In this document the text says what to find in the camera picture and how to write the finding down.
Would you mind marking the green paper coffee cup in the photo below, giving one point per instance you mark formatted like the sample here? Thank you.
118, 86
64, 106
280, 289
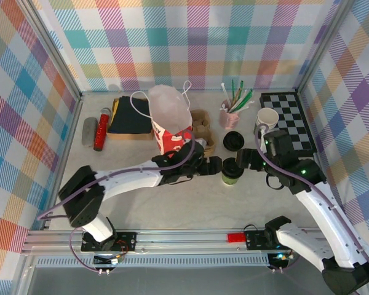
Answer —
231, 181

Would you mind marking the brown pulp cup carrier stack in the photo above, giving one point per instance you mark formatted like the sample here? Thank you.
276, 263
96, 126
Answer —
203, 123

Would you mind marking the red white paper gift bag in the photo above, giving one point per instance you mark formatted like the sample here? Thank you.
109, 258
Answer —
169, 110

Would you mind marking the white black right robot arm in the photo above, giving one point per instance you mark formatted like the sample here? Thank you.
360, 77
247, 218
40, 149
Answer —
319, 202

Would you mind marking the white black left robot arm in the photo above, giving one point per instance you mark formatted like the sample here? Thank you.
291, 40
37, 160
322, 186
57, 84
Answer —
126, 181

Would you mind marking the black cup lid stack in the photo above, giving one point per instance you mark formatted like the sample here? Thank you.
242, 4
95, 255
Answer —
233, 141

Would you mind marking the green white paper cup stack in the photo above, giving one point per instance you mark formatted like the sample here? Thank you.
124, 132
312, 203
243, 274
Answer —
267, 116

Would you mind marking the black grey chessboard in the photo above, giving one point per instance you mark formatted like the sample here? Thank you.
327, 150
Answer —
295, 116

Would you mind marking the pink straw holder cup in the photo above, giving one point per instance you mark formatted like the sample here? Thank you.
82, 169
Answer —
229, 120

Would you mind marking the white wrapped straw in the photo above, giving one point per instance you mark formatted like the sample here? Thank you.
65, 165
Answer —
244, 103

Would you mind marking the tan wooden stirrer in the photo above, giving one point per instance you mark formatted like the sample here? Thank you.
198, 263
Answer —
237, 96

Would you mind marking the green plastic straw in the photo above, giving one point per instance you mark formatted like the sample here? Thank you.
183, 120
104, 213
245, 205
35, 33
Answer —
247, 95

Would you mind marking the white plastic straw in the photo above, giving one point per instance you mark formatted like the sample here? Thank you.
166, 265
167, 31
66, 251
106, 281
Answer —
224, 90

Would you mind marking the navy napkin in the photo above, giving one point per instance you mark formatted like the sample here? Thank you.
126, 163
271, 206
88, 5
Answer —
132, 120

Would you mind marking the red glitter toy microphone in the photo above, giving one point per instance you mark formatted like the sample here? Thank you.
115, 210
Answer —
101, 132

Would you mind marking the yellow napkin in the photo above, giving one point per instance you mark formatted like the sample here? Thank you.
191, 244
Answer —
114, 107

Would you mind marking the small connector board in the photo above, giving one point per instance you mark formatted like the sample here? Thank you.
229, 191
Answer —
109, 259
278, 256

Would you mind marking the aluminium frame rail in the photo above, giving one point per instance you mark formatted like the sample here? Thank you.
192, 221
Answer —
203, 90
64, 153

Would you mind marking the wide aluminium base rail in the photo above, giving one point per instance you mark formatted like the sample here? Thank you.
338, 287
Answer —
187, 242

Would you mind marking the aluminium frame post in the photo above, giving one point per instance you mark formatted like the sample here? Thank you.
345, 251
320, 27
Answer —
53, 52
323, 46

